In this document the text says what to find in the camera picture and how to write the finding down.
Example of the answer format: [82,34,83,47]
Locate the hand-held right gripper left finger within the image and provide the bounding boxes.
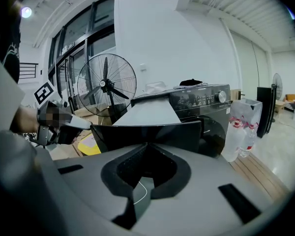
[51,143,148,236]

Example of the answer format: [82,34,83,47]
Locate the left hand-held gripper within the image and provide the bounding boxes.
[33,81,93,148]

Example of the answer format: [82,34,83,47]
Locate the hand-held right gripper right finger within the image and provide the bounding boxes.
[135,143,281,236]

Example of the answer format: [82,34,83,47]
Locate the person's left forearm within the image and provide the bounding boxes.
[11,106,40,134]

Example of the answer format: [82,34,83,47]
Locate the yellow bag with white label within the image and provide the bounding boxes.
[78,132,102,155]

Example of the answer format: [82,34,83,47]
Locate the large black standing fan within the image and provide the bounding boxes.
[77,53,138,124]

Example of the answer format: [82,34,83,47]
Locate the wooden step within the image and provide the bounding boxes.
[230,153,292,204]

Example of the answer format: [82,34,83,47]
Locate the clear water bottle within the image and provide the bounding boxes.
[222,118,246,163]
[238,124,258,159]

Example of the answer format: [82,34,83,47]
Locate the black railing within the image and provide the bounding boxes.
[19,62,39,79]

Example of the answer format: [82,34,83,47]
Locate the clear plastic packet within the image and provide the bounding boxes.
[143,82,168,95]

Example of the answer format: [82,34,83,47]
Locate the black washing machine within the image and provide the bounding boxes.
[131,84,233,159]

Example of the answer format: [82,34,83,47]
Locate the black framed glass door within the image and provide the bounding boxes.
[48,0,116,111]

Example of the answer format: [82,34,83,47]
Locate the clear plastic bin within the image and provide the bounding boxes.
[232,98,263,132]

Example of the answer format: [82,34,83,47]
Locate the wooden board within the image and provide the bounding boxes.
[230,89,242,102]

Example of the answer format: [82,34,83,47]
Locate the tall black cabinet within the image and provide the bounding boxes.
[257,86,277,139]

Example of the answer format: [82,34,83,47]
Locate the white cloth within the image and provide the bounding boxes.
[173,82,210,89]

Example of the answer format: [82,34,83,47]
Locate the person's black printed shirt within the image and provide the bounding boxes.
[0,0,22,84]

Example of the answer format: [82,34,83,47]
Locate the black garment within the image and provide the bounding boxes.
[179,78,204,87]

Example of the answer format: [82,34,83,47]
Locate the wooden coffee table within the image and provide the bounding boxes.
[275,99,286,116]

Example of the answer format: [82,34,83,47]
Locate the round ceiling lamp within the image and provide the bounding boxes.
[21,6,33,19]

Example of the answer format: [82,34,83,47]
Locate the small black standing fan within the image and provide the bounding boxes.
[271,72,284,123]

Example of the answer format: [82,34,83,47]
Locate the white floor cable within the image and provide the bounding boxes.
[134,180,148,205]

